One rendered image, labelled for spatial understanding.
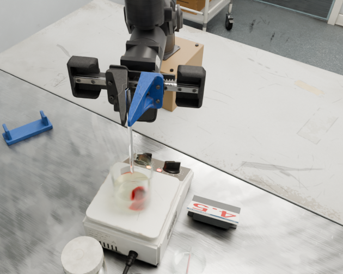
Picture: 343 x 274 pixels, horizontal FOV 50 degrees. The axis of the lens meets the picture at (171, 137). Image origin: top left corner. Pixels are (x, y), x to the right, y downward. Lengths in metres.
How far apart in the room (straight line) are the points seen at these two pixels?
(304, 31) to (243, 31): 0.50
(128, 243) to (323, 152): 0.47
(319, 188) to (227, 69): 0.42
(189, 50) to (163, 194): 0.40
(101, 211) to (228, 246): 0.23
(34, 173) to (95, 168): 0.12
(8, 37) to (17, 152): 1.47
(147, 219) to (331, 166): 0.43
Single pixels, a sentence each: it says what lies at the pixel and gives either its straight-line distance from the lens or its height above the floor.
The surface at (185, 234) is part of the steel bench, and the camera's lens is 0.66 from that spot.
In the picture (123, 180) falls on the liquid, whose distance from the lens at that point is 0.57.
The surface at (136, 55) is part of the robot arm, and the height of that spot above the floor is 1.19.
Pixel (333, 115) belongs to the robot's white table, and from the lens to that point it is 0.96.
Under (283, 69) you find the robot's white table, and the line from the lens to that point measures 1.07.
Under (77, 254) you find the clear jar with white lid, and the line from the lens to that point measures 0.56.
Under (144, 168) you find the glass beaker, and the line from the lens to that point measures 0.57.
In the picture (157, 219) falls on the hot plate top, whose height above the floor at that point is 0.99.
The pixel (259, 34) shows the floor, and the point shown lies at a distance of 3.12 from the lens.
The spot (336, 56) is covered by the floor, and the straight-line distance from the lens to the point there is 3.07.
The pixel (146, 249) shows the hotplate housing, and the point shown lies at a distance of 0.59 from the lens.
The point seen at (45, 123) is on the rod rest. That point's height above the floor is 0.92.
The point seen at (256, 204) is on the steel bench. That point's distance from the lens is 0.72.
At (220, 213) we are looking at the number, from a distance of 0.66.
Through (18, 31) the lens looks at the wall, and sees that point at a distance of 2.28.
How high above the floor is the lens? 1.47
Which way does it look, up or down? 45 degrees down
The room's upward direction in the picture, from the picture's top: 3 degrees clockwise
